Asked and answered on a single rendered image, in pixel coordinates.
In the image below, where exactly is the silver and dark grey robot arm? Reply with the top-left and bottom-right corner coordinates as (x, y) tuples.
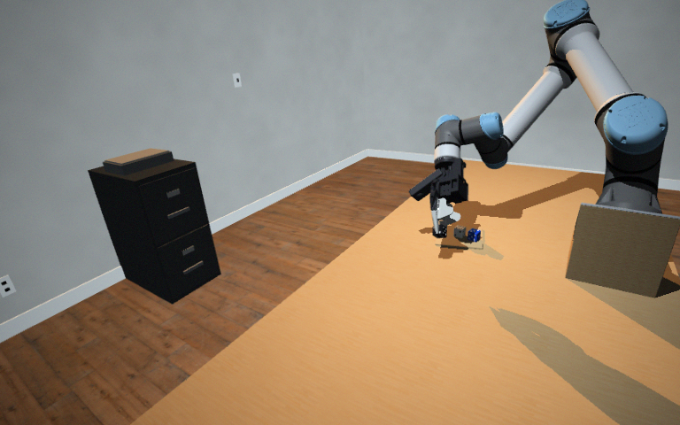
(434, 0), (668, 214)

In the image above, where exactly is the white die with black pips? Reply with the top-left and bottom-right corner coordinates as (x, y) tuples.
(453, 225), (466, 238)

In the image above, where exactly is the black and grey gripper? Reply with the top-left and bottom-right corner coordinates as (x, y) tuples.
(429, 158), (468, 234)

